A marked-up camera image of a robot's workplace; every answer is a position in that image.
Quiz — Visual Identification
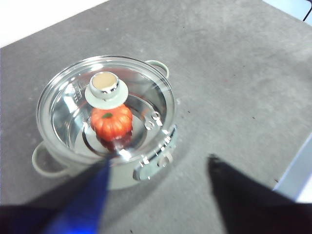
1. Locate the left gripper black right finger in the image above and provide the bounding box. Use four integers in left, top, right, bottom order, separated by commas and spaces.
208, 153, 312, 234

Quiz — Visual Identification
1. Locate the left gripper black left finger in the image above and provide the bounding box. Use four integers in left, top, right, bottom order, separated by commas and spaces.
0, 157, 111, 234

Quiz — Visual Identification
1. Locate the black cable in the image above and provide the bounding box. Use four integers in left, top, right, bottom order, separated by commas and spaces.
302, 6, 312, 23

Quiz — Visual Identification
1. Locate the glass lid with green knob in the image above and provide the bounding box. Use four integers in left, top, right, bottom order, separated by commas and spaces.
36, 55, 176, 162

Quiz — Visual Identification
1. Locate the small orange pumpkin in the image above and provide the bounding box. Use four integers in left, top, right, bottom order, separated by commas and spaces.
90, 103, 134, 142

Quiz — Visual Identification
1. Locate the pale green electric cooking pot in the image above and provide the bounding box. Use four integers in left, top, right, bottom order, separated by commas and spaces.
31, 55, 177, 191

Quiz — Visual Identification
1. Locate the pale grey metal bar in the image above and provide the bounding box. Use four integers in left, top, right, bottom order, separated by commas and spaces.
273, 132, 312, 203

